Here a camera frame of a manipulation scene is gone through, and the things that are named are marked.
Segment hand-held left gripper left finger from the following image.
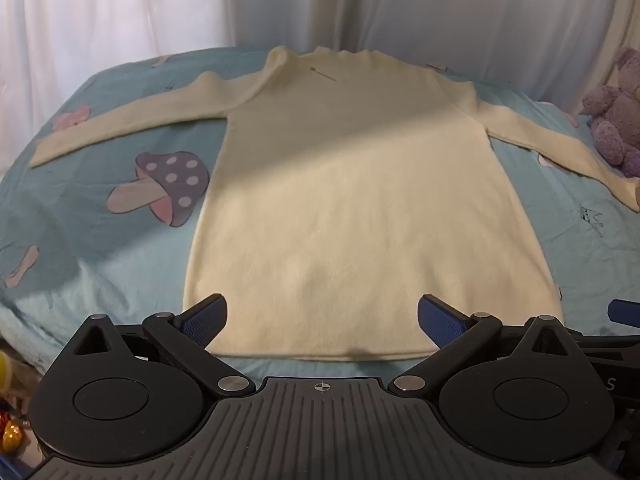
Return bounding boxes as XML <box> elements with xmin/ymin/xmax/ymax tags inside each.
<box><xmin>74</xmin><ymin>293</ymin><xmax>257</xmax><ymax>398</ymax></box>

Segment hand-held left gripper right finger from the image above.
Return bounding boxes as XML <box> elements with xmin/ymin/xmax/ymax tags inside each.
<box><xmin>388</xmin><ymin>294</ymin><xmax>569</xmax><ymax>399</ymax></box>

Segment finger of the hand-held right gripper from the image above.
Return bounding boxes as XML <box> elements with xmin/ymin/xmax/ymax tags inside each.
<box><xmin>606</xmin><ymin>299</ymin><xmax>640</xmax><ymax>331</ymax></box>

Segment cream knit sweater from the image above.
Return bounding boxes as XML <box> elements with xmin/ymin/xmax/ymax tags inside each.
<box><xmin>30</xmin><ymin>46</ymin><xmax>640</xmax><ymax>362</ymax></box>

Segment teal mushroom print bedsheet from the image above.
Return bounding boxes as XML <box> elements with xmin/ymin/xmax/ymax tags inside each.
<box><xmin>0</xmin><ymin>47</ymin><xmax>640</xmax><ymax>380</ymax></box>

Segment purple plush toy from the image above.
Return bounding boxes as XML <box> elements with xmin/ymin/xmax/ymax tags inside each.
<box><xmin>581</xmin><ymin>47</ymin><xmax>640</xmax><ymax>179</ymax></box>

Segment orange shiny object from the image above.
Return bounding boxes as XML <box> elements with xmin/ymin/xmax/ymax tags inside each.
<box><xmin>0</xmin><ymin>410</ymin><xmax>26</xmax><ymax>453</ymax></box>

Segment white curtain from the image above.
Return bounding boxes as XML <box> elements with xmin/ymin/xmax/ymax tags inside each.
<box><xmin>0</xmin><ymin>0</ymin><xmax>640</xmax><ymax>117</ymax></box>

